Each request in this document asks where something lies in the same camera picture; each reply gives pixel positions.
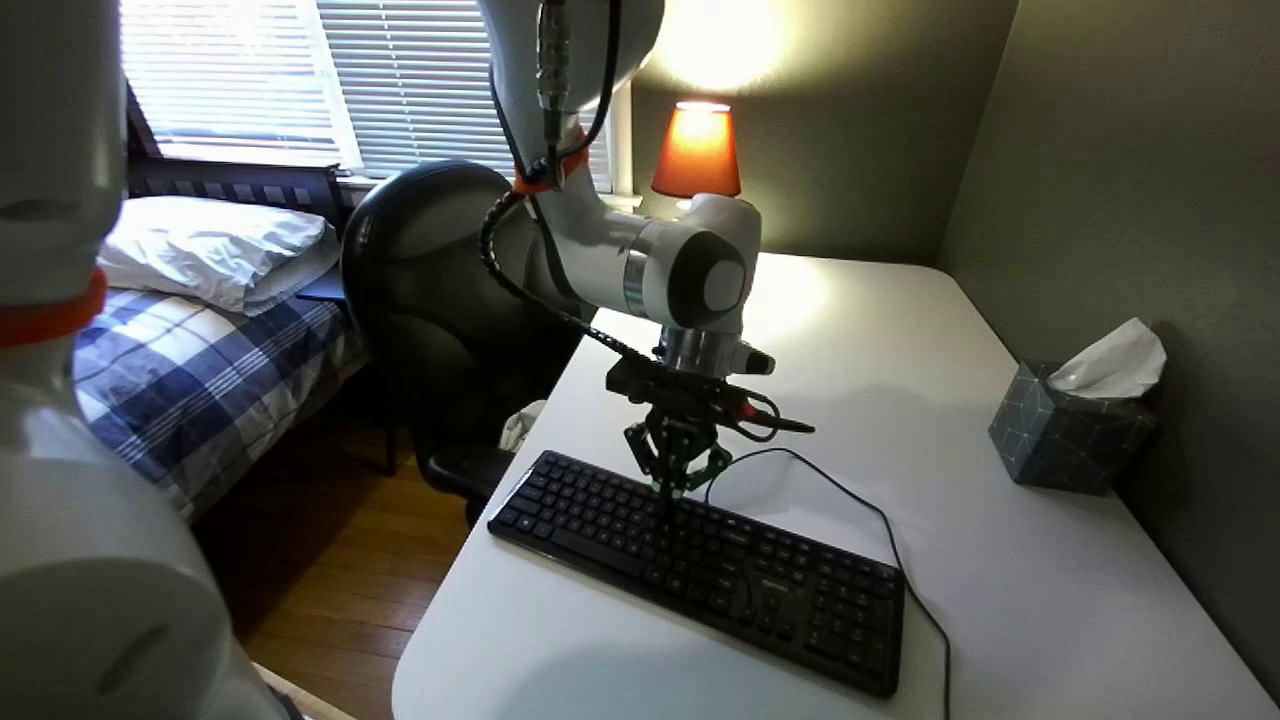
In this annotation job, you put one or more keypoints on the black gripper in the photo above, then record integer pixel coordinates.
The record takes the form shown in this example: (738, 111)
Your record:
(680, 409)

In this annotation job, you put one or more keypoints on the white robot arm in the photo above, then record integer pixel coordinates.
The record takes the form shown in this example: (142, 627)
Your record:
(624, 255)

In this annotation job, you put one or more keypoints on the black computer keyboard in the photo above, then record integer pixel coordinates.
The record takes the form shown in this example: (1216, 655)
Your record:
(722, 564)

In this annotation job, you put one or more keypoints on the black office chair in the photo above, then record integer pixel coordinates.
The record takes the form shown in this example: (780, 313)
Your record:
(426, 306)

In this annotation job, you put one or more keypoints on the orange table lamp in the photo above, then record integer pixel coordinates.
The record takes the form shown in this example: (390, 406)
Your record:
(696, 150)

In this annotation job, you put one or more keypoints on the grey tissue box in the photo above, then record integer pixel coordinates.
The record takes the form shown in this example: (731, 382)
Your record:
(1065, 435)

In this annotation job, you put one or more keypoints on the white window blinds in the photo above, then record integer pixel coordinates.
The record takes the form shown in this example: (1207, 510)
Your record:
(402, 81)

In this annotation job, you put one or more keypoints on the blue plaid bed blanket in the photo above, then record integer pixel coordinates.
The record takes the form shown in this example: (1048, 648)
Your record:
(202, 382)

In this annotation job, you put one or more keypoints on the white pillow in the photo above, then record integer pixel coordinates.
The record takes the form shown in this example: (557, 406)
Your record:
(213, 245)

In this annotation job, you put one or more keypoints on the dark bed headboard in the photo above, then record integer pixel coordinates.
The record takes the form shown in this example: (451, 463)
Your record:
(241, 181)

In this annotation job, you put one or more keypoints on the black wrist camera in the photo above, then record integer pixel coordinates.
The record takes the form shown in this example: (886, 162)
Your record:
(666, 382)

